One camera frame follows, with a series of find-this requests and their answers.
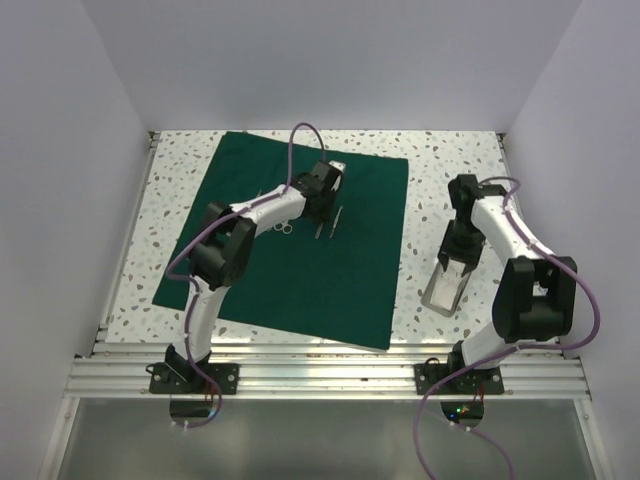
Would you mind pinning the metal instrument tray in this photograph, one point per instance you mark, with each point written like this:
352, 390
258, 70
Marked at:
426, 297

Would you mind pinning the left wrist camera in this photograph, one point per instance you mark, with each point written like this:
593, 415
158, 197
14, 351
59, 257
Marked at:
337, 170

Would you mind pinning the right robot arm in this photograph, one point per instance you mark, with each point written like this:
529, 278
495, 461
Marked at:
535, 296

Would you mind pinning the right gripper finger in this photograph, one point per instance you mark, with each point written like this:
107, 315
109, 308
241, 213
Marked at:
443, 257
470, 261

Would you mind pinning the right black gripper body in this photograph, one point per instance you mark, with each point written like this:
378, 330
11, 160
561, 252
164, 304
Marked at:
463, 238

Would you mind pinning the short steel tweezers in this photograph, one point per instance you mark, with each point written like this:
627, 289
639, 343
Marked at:
335, 222

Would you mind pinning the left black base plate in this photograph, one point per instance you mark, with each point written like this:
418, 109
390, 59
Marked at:
193, 400

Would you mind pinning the green surgical cloth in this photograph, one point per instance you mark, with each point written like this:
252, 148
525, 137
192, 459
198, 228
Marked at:
341, 288

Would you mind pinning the steel surgical scissors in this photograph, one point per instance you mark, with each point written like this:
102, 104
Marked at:
283, 227

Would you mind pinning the curved steel tweezers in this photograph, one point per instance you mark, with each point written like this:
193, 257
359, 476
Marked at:
319, 231

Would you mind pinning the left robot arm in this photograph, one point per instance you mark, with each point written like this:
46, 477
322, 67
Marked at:
218, 256

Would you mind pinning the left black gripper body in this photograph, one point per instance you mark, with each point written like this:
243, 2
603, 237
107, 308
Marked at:
323, 213

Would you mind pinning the aluminium rail frame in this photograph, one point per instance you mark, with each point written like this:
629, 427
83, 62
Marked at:
308, 394

